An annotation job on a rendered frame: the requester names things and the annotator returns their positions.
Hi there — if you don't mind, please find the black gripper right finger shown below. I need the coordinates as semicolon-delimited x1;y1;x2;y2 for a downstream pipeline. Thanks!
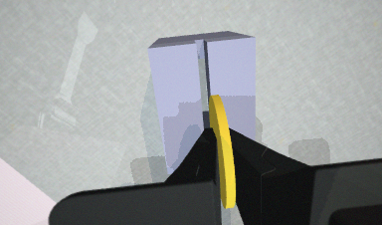
229;128;382;225

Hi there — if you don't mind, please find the gold coin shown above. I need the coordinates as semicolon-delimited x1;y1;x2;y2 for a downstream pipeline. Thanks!
209;95;236;208

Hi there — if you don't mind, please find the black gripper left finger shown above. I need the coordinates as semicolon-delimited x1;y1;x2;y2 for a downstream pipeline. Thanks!
48;127;222;225

